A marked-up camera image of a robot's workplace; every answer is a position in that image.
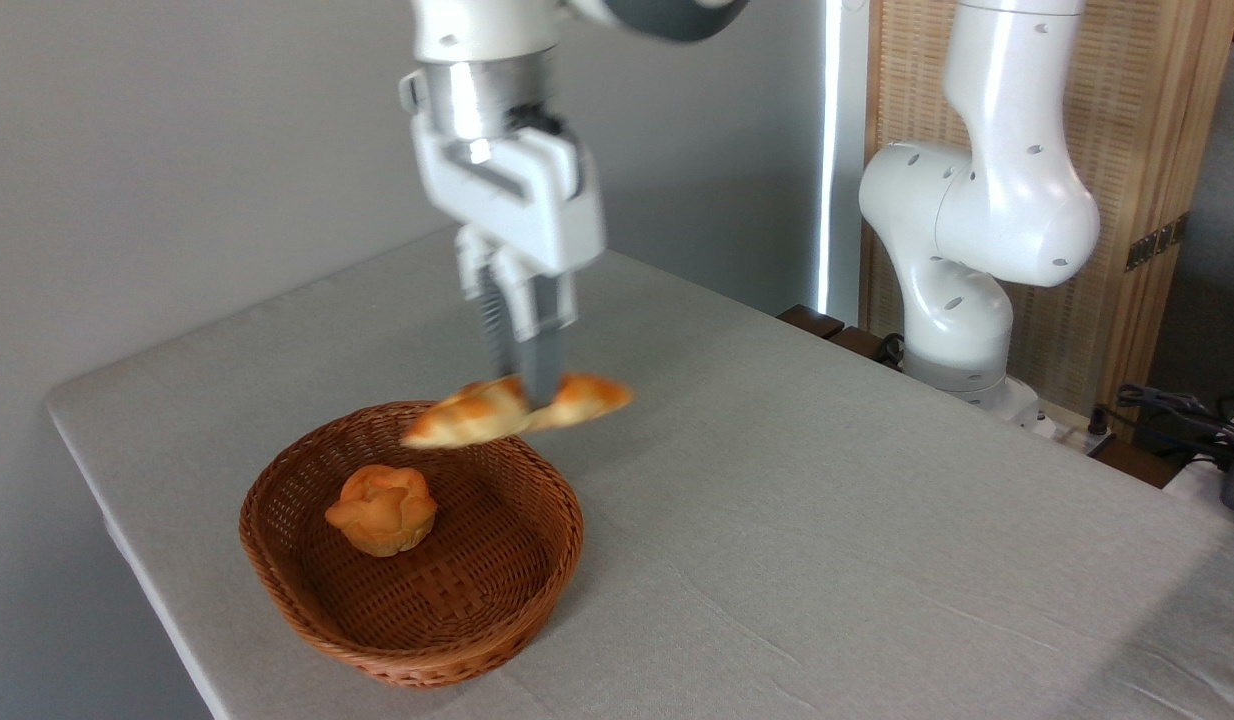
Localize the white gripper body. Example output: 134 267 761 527
410 112 609 278

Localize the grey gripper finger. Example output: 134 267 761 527
492 247 581 410
454 224 523 389

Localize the long braided bread loaf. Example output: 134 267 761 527
400 372 636 451

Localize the round knotted bread roll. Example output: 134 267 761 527
325 465 439 558

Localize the brown wicker basket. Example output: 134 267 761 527
239 401 585 690

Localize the dark brown wooden block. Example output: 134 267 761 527
828 326 904 369
777 304 847 340

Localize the grey tablecloth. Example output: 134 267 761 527
45 228 1234 720

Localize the metal screen hinge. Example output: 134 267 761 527
1124 212 1191 273

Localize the wooden lattice folding screen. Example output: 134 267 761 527
861 0 1234 443

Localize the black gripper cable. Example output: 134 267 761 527
522 112 591 198

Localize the white vertical frame strip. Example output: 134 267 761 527
816 0 870 327

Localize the black cable bundle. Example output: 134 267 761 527
1089 384 1234 473

